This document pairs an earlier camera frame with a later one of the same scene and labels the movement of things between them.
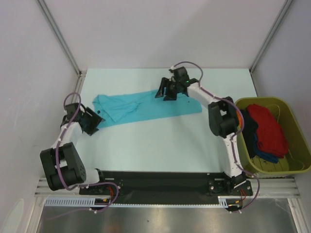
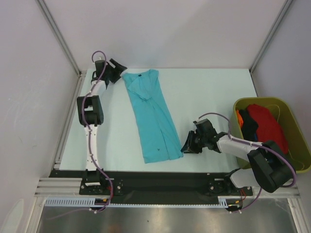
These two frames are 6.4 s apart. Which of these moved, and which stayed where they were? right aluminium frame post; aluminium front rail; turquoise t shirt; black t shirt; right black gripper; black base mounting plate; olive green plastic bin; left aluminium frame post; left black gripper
Moved: turquoise t shirt; left black gripper; right black gripper
Stayed: aluminium front rail; black t shirt; right aluminium frame post; left aluminium frame post; olive green plastic bin; black base mounting plate
